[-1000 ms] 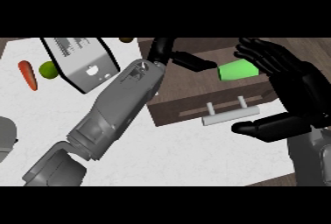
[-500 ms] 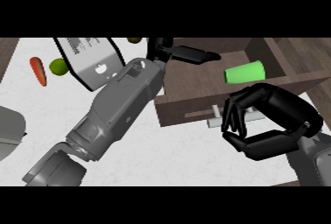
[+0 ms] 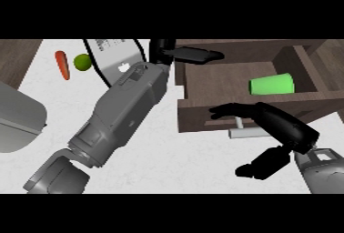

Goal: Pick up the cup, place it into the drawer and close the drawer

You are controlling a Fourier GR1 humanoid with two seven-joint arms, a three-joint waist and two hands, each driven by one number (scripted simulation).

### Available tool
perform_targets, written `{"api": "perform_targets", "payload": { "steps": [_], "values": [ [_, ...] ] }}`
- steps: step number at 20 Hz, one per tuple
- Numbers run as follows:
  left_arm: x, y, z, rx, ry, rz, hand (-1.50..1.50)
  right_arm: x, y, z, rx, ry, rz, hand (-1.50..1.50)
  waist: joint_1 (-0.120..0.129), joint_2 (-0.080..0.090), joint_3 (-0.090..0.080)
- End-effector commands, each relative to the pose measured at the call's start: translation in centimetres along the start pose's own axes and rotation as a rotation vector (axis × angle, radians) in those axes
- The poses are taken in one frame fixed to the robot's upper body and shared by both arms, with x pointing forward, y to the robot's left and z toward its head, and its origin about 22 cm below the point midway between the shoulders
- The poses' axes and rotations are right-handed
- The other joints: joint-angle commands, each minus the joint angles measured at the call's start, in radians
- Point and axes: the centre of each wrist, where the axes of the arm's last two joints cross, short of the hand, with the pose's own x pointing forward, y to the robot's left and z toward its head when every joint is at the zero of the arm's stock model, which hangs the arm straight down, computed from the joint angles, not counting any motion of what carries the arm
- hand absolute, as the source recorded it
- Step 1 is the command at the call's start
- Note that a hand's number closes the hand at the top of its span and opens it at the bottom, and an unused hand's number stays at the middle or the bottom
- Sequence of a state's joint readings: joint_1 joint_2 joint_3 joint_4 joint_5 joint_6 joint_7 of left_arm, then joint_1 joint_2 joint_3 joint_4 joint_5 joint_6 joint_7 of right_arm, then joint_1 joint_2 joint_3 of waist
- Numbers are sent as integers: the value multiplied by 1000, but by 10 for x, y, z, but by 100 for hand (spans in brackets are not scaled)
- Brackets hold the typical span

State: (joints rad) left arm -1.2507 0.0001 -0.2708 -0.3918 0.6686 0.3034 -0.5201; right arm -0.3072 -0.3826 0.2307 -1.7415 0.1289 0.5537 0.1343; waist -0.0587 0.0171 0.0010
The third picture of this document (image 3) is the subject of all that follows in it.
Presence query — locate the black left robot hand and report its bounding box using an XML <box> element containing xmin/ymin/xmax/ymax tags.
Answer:
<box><xmin>148</xmin><ymin>39</ymin><xmax>226</xmax><ymax>66</ymax></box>

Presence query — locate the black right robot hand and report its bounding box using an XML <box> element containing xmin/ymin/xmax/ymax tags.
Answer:
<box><xmin>208</xmin><ymin>101</ymin><xmax>322</xmax><ymax>182</ymax></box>

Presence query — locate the brown wooden drawer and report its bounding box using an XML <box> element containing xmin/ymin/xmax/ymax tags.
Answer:
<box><xmin>174</xmin><ymin>45</ymin><xmax>335</xmax><ymax>103</ymax></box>
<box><xmin>176</xmin><ymin>89</ymin><xmax>344</xmax><ymax>134</ymax></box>

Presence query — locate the green cup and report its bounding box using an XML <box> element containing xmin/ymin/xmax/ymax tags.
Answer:
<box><xmin>246</xmin><ymin>72</ymin><xmax>297</xmax><ymax>96</ymax></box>

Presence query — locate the brown wooden drawer front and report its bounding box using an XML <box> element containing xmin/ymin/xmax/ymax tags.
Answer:
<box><xmin>176</xmin><ymin>89</ymin><xmax>344</xmax><ymax>134</ymax></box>

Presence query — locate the white laptop with black edge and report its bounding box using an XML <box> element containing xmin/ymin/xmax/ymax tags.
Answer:
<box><xmin>83</xmin><ymin>39</ymin><xmax>149</xmax><ymax>89</ymax></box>

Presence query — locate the brown wooden cabinet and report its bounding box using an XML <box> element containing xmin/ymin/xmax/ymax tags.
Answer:
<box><xmin>174</xmin><ymin>39</ymin><xmax>344</xmax><ymax>124</ymax></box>

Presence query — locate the green lime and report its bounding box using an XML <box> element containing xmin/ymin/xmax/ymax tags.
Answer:
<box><xmin>71</xmin><ymin>53</ymin><xmax>94</xmax><ymax>72</ymax></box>

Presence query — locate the orange carrot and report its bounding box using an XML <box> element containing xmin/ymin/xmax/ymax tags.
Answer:
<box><xmin>53</xmin><ymin>50</ymin><xmax>72</xmax><ymax>81</ymax></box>

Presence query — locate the brown wooden panel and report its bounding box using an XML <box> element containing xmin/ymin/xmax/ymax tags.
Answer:
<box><xmin>0</xmin><ymin>39</ymin><xmax>44</xmax><ymax>91</ymax></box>

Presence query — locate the grey rounded appliance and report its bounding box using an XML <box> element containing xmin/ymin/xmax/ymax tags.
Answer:
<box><xmin>0</xmin><ymin>81</ymin><xmax>49</xmax><ymax>154</ymax></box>

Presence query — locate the white drawer handle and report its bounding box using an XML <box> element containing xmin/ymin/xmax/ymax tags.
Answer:
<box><xmin>229</xmin><ymin>117</ymin><xmax>273</xmax><ymax>140</ymax></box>

